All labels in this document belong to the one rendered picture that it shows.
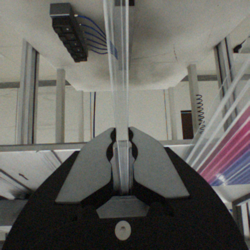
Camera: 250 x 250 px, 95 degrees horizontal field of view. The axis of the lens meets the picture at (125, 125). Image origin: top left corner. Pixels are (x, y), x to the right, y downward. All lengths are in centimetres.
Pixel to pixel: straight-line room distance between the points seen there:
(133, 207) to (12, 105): 251
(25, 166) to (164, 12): 49
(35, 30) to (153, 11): 36
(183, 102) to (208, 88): 50
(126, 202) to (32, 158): 20
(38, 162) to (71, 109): 186
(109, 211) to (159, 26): 52
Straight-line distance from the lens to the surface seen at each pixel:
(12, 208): 38
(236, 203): 58
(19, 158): 24
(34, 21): 51
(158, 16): 46
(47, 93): 232
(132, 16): 39
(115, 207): 30
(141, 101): 195
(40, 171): 26
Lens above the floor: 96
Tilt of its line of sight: 5 degrees down
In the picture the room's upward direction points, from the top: 178 degrees clockwise
